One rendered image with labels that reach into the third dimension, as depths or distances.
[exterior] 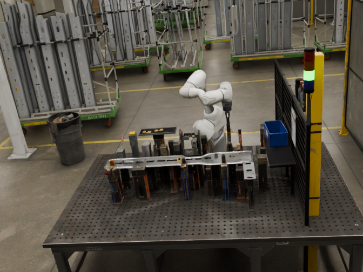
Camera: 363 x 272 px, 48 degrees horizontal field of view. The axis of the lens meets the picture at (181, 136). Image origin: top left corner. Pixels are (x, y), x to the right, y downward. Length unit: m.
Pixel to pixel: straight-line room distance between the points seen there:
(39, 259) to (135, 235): 1.53
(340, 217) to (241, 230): 0.78
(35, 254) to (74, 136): 2.13
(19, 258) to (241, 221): 2.48
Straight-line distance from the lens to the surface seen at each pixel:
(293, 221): 3.39
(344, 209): 3.57
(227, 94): 3.40
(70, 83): 7.81
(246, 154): 3.73
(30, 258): 4.70
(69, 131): 6.14
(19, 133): 7.03
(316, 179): 3.28
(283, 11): 10.55
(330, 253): 4.21
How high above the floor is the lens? 2.70
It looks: 24 degrees down
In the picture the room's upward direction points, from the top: 7 degrees counter-clockwise
